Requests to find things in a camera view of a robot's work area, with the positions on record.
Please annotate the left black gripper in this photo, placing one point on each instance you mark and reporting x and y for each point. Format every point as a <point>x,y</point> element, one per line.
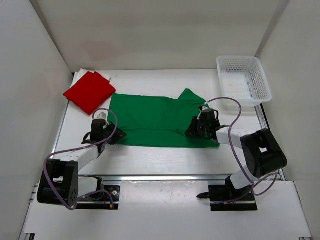
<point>119,134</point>

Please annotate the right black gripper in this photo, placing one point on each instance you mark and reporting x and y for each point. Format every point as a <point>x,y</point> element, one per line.
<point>192,131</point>

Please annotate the green t shirt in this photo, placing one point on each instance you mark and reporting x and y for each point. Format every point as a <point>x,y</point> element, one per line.
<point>157,121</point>

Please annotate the red t shirt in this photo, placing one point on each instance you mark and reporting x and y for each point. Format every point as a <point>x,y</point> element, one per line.
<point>90,92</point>

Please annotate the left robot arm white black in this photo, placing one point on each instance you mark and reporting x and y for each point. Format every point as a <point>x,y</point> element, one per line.
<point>60,183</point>

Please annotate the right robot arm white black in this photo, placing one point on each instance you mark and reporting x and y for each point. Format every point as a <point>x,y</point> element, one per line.
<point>261,151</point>

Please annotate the white plastic basket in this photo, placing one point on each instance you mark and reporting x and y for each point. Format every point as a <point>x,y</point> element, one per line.
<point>243,78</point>

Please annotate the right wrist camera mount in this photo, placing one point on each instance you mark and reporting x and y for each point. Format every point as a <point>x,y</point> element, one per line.
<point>202,108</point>

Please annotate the aluminium table rail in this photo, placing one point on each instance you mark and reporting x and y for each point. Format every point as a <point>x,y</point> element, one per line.
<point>167,177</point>

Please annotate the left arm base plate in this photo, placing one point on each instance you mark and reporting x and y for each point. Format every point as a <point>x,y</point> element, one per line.
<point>98,193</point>

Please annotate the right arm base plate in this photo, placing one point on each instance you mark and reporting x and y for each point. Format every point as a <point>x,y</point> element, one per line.
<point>226,198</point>

